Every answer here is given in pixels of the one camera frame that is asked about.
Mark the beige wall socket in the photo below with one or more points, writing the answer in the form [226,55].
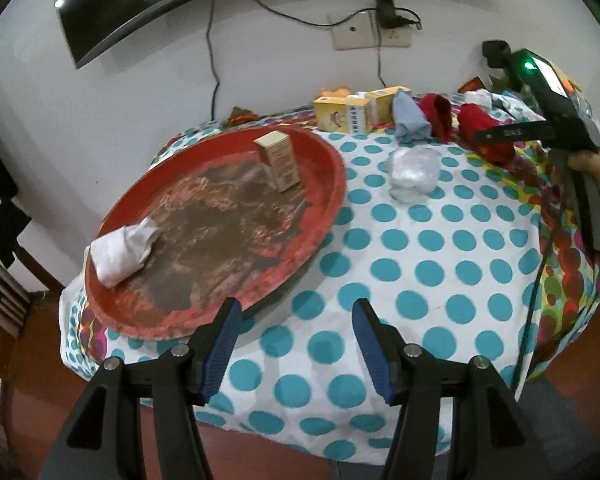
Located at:
[400,39]

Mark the large yellow cartoon box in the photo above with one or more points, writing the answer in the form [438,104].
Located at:
[335,115]

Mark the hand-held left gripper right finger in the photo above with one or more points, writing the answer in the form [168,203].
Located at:
[372,350]

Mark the blue-grey sock roll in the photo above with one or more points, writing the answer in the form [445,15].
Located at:
[410,120]

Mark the orange plastic toy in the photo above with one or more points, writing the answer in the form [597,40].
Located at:
[332,92]

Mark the black charger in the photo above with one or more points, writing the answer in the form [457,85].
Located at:
[385,10]

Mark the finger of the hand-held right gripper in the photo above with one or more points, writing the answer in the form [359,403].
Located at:
[510,132]

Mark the beige coax wall plate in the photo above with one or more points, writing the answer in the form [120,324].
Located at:
[352,32]

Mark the red sock roll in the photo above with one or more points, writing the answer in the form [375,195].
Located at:
[475,115]
[437,112]

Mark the black plug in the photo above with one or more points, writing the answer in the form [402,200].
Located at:
[407,20]

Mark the brown wooden furniture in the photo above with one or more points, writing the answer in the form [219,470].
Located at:
[15,300]

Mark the small yellow box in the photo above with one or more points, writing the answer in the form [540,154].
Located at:
[380,105]

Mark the fluffy white sock roll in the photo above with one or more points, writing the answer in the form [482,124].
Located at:
[477,97]

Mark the polka-dot tablecloth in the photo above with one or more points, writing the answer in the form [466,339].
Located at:
[430,270]

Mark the small beige box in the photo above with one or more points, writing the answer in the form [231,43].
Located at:
[280,160]

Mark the flat white sock roll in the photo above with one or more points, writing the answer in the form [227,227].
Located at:
[125,250]

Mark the greyish white sock roll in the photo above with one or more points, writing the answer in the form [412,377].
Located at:
[412,175]

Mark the round red tray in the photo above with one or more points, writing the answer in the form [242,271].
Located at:
[230,220]

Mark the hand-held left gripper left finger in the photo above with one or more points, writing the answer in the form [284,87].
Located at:
[222,350]

